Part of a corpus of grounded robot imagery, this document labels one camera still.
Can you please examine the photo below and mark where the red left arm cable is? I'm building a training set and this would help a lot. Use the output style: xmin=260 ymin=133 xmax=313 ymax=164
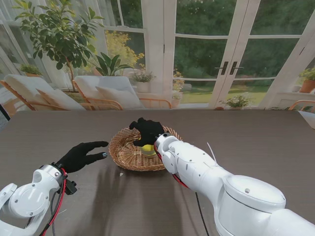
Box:
xmin=40 ymin=167 xmax=68 ymax=234

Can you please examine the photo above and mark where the printed garden room backdrop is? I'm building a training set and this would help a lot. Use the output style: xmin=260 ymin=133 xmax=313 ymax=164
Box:
xmin=0 ymin=0 xmax=315 ymax=113

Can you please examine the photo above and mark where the white sheet corner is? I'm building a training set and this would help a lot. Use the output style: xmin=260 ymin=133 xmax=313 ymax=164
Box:
xmin=297 ymin=110 xmax=315 ymax=130

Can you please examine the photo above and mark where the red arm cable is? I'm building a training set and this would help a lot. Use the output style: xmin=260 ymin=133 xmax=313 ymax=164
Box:
xmin=154 ymin=145 xmax=190 ymax=189
xmin=40 ymin=167 xmax=68 ymax=234

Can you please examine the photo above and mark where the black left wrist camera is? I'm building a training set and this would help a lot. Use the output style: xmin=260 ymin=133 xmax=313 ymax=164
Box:
xmin=64 ymin=179 xmax=78 ymax=196

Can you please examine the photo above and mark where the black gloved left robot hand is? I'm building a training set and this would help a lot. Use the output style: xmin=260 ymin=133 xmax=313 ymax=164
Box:
xmin=56 ymin=141 xmax=109 ymax=174

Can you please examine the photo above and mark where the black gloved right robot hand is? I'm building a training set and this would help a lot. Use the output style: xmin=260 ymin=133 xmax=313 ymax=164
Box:
xmin=129 ymin=117 xmax=165 ymax=146

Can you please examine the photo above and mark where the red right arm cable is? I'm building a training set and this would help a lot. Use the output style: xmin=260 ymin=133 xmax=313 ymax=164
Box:
xmin=154 ymin=145 xmax=190 ymax=189

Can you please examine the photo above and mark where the oval wicker basket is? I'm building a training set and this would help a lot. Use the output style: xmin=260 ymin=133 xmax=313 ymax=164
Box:
xmin=108 ymin=125 xmax=183 ymax=172

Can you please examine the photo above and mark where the white cable tie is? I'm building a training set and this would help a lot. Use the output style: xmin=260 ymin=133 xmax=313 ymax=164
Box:
xmin=206 ymin=142 xmax=219 ymax=166

